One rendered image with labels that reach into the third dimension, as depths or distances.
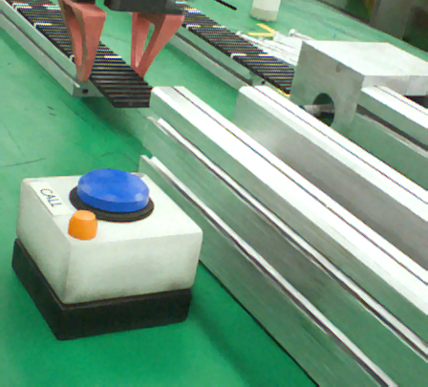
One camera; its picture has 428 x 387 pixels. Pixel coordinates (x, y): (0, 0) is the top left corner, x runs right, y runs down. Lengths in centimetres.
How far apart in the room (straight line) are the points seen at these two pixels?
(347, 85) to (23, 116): 27
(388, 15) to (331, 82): 284
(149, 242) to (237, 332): 8
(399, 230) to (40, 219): 21
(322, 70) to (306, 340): 33
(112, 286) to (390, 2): 316
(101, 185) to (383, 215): 17
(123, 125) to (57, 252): 33
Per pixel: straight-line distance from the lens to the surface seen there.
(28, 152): 71
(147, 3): 78
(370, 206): 55
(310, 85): 79
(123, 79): 81
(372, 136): 73
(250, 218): 53
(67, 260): 46
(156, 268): 49
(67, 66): 85
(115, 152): 73
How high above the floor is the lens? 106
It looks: 23 degrees down
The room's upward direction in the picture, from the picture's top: 11 degrees clockwise
